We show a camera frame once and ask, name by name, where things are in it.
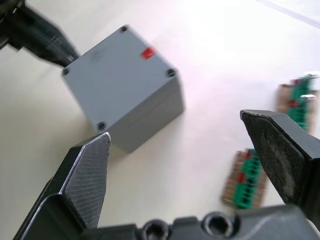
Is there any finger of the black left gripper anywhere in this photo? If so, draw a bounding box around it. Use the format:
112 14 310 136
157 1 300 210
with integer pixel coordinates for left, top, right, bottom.
21 3 81 68

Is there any green terminal block circuit board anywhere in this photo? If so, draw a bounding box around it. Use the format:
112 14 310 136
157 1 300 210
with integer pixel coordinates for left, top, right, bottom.
220 148 269 210
276 73 320 132

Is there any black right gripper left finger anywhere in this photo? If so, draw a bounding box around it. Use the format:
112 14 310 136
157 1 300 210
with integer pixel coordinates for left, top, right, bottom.
12 131 112 240

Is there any grey plastic junction box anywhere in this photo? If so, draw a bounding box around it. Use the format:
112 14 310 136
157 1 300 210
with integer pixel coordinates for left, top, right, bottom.
83 96 187 154

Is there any grey plastic box lid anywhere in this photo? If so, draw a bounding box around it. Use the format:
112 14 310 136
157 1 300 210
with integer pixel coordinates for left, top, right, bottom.
60 24 181 141

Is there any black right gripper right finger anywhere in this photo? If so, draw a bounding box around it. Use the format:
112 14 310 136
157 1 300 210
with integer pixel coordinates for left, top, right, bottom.
239 109 320 235

